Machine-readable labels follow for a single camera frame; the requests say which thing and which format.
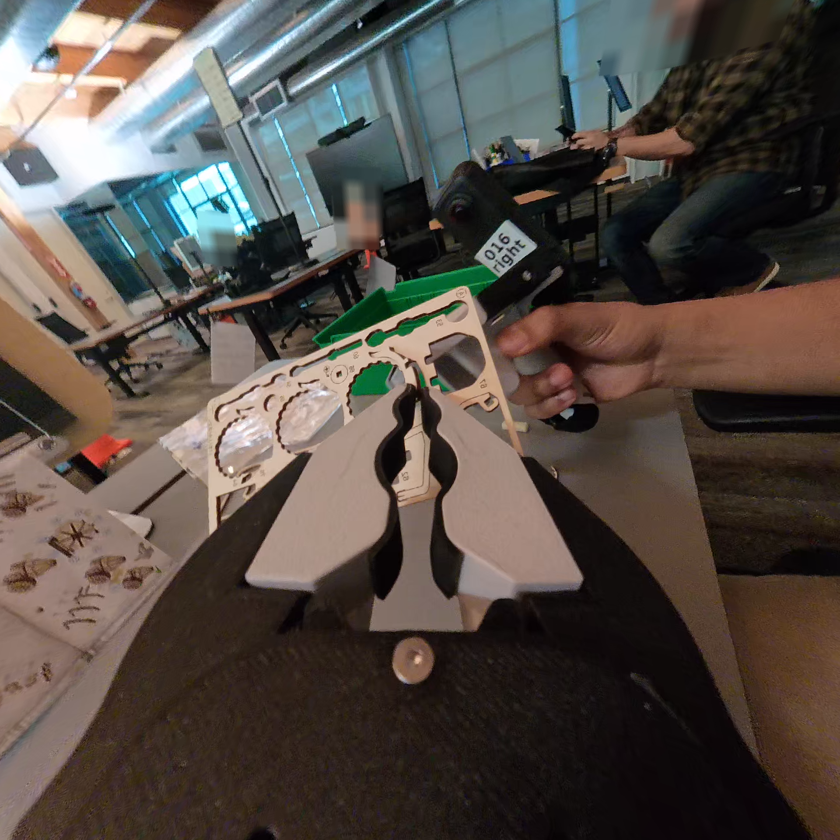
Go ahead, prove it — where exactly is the grey leaning panel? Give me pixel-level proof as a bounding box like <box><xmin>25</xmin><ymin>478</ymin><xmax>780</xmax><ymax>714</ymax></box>
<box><xmin>210</xmin><ymin>322</ymin><xmax>257</xmax><ymax>385</ymax></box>

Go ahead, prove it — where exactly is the large black monitor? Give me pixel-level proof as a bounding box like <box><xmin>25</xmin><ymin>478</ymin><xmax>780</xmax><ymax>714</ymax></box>
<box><xmin>307</xmin><ymin>115</ymin><xmax>411</xmax><ymax>217</ymax></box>

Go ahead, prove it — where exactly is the large clear plastic sleeve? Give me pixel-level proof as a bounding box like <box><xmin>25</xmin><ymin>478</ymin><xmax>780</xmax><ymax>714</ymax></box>
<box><xmin>161</xmin><ymin>387</ymin><xmax>342</xmax><ymax>480</ymax></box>

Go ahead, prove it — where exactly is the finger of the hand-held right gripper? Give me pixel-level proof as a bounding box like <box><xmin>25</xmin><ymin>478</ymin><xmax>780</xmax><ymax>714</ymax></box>
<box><xmin>430</xmin><ymin>331</ymin><xmax>492</xmax><ymax>395</ymax></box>

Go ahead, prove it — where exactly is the instruction booklet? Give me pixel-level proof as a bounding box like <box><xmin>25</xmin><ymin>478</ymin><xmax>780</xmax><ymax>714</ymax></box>
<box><xmin>0</xmin><ymin>453</ymin><xmax>175</xmax><ymax>756</ymax></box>

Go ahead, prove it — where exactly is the black panel with tan back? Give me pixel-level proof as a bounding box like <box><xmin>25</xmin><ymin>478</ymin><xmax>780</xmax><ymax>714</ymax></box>
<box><xmin>0</xmin><ymin>298</ymin><xmax>114</xmax><ymax>447</ymax></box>

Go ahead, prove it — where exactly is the person's right hand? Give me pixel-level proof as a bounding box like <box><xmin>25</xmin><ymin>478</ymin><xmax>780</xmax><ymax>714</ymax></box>
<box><xmin>491</xmin><ymin>302</ymin><xmax>665</xmax><ymax>421</ymax></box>

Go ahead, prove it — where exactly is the green bin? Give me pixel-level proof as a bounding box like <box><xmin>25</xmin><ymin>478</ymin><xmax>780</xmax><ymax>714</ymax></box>
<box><xmin>311</xmin><ymin>266</ymin><xmax>500</xmax><ymax>398</ymax></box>

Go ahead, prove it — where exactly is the wooden sheet with scalloped cutouts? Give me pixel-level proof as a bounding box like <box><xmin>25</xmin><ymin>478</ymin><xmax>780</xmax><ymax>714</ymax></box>
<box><xmin>208</xmin><ymin>287</ymin><xmax>526</xmax><ymax>532</ymax></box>

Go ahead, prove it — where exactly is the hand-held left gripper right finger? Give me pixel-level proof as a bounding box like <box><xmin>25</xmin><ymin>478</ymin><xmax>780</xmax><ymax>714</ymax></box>
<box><xmin>420</xmin><ymin>388</ymin><xmax>585</xmax><ymax>632</ymax></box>

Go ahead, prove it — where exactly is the person's right forearm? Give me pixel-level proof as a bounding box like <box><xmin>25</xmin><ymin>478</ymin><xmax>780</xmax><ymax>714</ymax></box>
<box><xmin>650</xmin><ymin>279</ymin><xmax>840</xmax><ymax>398</ymax></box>

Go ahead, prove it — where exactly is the grey desk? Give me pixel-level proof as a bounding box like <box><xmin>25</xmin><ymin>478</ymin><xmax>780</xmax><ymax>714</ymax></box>
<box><xmin>0</xmin><ymin>357</ymin><xmax>756</xmax><ymax>762</ymax></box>

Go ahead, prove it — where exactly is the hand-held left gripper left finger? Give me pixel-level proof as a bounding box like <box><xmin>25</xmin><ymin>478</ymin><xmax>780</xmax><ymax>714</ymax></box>
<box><xmin>245</xmin><ymin>384</ymin><xmax>421</xmax><ymax>599</ymax></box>

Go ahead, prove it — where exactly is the wooden top background desk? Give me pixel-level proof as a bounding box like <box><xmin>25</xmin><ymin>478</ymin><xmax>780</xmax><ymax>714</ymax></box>
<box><xmin>200</xmin><ymin>249</ymin><xmax>365</xmax><ymax>362</ymax></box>

